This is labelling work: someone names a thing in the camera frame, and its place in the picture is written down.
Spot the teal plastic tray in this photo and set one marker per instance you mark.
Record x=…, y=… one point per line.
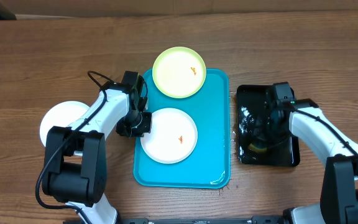
x=209, y=165

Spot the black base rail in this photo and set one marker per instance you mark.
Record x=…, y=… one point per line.
x=275, y=219

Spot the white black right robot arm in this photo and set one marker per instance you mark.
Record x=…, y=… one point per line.
x=338, y=153

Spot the black rectangular water tray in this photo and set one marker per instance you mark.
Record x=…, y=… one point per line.
x=286, y=154

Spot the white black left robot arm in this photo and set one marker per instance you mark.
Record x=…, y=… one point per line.
x=75, y=169

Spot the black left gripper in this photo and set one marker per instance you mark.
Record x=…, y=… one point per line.
x=123, y=130

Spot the green yellow sponge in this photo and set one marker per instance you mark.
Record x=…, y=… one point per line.
x=257, y=147

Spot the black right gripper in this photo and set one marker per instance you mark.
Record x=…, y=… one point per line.
x=262, y=134

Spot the white plate with stain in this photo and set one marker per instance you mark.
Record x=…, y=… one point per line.
x=173, y=136

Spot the light green plate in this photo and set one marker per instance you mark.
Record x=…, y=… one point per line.
x=179, y=72

